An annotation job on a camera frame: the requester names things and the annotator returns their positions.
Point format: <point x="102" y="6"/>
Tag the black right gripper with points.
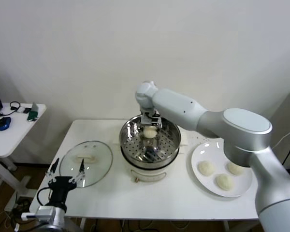
<point x="149" y="118"/>

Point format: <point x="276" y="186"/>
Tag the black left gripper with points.
<point x="59" y="191"/>

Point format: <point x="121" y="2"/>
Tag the white steamed baozi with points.
<point x="206" y="167"/>
<point x="224" y="181"/>
<point x="235" y="169"/>
<point x="149" y="132"/>

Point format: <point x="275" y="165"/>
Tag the glass pot lid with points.
<point x="99" y="154"/>

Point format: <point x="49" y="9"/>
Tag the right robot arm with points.
<point x="183" y="108"/>

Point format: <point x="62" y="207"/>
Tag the stainless steel steamer basket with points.
<point x="169" y="145"/>

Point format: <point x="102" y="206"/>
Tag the white round plate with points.
<point x="203" y="154"/>

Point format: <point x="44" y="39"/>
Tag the green and grey gadget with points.
<point x="33" y="115"/>

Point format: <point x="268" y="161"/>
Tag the white side table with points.
<point x="14" y="135"/>

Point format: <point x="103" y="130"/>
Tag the small black device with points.
<point x="27" y="111"/>

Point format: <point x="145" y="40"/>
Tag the white floor power strip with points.
<point x="10" y="207"/>

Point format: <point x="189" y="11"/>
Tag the white work table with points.
<point x="159" y="200"/>

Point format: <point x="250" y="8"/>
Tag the blue computer mouse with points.
<point x="4" y="123"/>

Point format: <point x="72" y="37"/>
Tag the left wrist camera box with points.
<point x="44" y="212"/>

